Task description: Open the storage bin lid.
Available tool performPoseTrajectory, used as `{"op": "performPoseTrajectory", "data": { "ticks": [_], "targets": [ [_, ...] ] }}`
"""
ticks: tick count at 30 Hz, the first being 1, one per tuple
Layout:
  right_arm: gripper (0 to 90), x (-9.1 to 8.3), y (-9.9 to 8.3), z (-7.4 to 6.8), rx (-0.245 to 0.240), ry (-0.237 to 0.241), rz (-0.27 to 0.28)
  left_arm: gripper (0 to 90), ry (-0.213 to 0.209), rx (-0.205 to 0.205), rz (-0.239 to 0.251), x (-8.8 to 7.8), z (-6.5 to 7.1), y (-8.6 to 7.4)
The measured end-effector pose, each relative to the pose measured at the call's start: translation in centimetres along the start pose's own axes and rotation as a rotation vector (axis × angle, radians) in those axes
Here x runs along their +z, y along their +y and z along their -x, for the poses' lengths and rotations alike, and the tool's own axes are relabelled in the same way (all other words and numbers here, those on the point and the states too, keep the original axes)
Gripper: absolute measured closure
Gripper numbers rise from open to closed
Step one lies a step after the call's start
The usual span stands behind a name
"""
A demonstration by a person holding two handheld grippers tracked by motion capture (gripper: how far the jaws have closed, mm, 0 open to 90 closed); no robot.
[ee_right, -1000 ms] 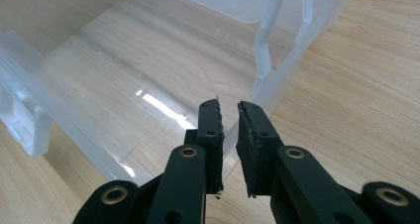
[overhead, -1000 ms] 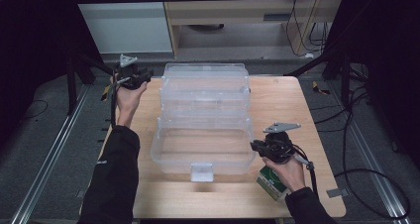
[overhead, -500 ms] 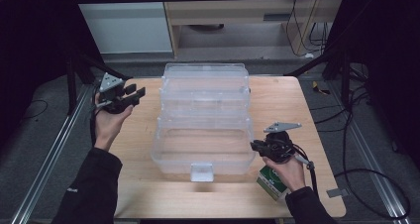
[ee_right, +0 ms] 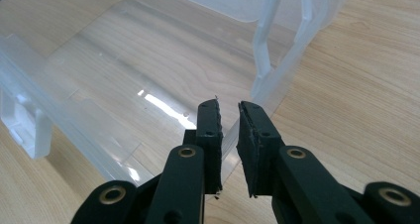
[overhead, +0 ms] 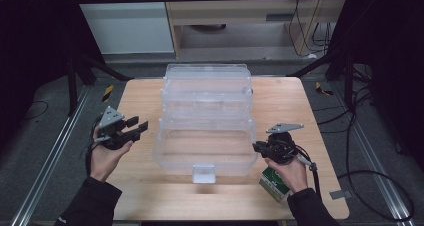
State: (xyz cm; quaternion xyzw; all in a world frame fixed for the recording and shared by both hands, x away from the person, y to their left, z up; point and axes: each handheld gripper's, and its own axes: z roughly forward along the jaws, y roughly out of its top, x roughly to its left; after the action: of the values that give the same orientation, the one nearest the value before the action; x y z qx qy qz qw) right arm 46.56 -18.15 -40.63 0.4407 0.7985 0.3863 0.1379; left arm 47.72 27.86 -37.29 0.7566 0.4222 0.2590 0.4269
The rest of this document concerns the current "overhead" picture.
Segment left hand-held gripper cable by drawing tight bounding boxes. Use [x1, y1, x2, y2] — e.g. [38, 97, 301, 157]
[84, 117, 103, 177]

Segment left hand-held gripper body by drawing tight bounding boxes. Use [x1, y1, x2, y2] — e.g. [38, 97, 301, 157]
[94, 105, 142, 151]

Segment right hand-held gripper cable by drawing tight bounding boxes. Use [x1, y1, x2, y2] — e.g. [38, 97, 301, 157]
[294, 145, 323, 201]

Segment green white carton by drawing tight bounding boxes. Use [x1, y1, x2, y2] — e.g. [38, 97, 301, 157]
[258, 166, 292, 204]

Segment hand-held gripper cable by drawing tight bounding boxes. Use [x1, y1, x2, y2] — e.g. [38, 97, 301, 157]
[84, 117, 103, 177]
[294, 145, 323, 201]

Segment black stand leg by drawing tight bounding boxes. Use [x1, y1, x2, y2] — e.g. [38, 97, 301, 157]
[66, 52, 133, 117]
[286, 49, 356, 111]

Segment black floor cable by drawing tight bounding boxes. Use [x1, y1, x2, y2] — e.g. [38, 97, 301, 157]
[313, 85, 416, 222]
[19, 100, 50, 122]

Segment black cables under desk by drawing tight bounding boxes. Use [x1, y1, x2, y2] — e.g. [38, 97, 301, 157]
[288, 0, 335, 59]

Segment person's right hand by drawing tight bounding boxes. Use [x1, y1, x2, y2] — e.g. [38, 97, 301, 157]
[264, 155, 309, 194]

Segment aluminium floor rail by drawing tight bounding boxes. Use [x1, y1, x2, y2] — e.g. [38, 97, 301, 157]
[328, 82, 416, 226]
[9, 85, 93, 226]

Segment person's left hand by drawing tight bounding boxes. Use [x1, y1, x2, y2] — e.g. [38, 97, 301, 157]
[89, 125, 134, 183]

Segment clear plastic storage box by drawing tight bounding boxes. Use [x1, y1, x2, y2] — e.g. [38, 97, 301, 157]
[152, 63, 259, 185]

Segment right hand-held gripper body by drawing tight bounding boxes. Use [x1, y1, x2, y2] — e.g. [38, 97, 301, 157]
[252, 122, 305, 166]

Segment light wooden desk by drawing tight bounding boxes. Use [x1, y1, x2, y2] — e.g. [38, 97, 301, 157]
[161, 0, 348, 59]

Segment grey tape piece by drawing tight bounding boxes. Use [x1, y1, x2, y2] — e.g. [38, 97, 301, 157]
[329, 189, 353, 201]

